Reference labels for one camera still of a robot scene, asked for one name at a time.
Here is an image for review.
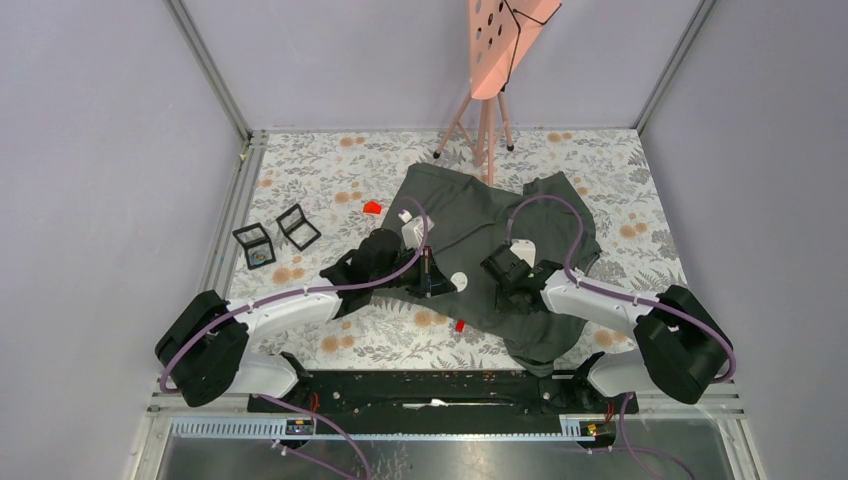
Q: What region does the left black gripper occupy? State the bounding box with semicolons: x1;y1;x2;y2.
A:
371;245;457;299

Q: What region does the round brooch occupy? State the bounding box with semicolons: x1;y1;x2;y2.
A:
450;271;468;292

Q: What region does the dark grey t-shirt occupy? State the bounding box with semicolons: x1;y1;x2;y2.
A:
381;163;601;376

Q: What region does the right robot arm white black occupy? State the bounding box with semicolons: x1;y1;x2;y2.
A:
481;245;736;412

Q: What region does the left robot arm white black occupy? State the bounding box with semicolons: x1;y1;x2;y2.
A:
154;229;457;411

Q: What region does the red house-shaped toy block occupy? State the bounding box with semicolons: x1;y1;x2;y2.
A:
362;201;382;215

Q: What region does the pink music stand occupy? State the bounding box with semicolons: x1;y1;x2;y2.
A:
432;0;562;186

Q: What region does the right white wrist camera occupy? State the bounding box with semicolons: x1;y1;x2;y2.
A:
509;239;536;267

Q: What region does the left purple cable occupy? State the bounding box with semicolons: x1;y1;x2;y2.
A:
158;195;432;480

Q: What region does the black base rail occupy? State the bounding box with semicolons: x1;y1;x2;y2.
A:
283;370;638;436

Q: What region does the black frame display box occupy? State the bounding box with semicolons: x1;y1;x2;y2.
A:
232;222;276;270
275;204;322;252

